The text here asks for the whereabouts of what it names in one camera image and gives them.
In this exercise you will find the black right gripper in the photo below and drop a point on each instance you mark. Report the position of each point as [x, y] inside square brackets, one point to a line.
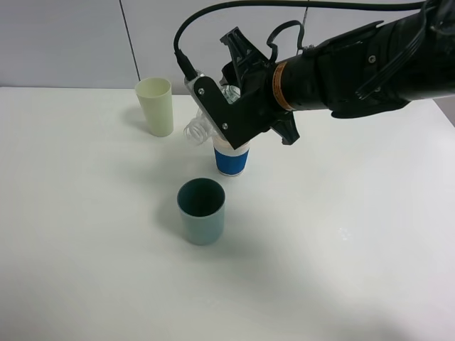
[255, 111]

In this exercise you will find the clear water bottle green label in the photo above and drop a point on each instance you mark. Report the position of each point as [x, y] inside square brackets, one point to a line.
[199, 129]

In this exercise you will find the teal green plastic cup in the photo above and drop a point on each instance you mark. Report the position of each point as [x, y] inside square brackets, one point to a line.
[201, 202]

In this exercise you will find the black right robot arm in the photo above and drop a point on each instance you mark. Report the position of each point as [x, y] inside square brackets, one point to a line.
[372, 69]

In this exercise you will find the light green tall plastic cup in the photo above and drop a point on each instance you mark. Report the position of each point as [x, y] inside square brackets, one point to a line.
[155, 98]

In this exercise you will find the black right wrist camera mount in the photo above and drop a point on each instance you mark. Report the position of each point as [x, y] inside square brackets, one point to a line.
[211, 101]

